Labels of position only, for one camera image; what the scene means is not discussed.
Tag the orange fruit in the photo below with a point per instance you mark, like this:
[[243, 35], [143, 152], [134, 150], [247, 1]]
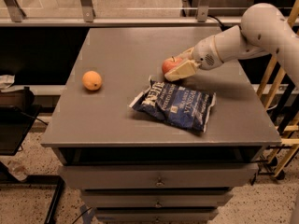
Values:
[[92, 81]]

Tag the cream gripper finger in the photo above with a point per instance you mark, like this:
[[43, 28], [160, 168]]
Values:
[[186, 54], [186, 68]]

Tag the grey drawer cabinet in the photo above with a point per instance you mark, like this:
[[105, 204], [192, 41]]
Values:
[[94, 128]]

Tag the middle grey drawer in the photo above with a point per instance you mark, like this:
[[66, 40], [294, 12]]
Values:
[[156, 199]]

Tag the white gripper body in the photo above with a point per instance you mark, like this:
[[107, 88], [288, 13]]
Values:
[[206, 53]]

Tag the crumpled white paper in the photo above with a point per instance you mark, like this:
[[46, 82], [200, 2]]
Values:
[[6, 81]]

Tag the blue chip bag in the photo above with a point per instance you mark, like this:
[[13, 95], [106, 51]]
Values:
[[175, 105]]

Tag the metal railing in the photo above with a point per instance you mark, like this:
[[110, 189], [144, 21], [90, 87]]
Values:
[[120, 13]]

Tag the black side table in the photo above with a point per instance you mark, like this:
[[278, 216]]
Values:
[[17, 116]]

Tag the grey drawer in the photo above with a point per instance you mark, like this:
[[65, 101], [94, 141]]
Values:
[[156, 199], [184, 176], [155, 215]]

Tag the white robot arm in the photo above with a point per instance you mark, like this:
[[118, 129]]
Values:
[[262, 29]]

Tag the bottom grey drawer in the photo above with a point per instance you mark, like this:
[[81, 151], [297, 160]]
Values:
[[155, 215]]

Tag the red apple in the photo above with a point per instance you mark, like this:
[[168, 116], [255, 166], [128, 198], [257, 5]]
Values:
[[170, 63]]

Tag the top grey drawer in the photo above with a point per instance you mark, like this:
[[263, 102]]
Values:
[[184, 176]]

